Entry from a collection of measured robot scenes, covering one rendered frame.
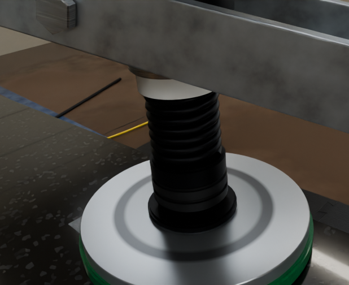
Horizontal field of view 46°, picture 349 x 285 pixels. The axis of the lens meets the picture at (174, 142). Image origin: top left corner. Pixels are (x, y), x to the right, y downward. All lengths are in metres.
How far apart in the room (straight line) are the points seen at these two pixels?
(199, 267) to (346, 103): 0.16
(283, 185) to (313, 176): 1.71
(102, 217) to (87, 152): 0.20
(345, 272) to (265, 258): 0.07
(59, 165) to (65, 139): 0.08
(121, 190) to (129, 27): 0.21
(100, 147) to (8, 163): 0.13
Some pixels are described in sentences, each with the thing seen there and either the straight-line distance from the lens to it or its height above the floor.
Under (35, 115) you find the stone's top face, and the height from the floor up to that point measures 0.87.
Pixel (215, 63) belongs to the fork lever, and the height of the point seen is 1.05.
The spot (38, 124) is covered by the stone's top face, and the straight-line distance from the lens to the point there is 0.72.
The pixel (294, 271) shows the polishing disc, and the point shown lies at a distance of 0.35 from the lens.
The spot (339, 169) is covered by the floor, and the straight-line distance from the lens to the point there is 2.20.
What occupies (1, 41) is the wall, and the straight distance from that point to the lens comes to 5.60.
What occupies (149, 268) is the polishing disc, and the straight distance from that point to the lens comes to 0.34.
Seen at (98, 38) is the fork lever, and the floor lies 1.07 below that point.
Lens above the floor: 1.12
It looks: 27 degrees down
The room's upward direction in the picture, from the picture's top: 7 degrees counter-clockwise
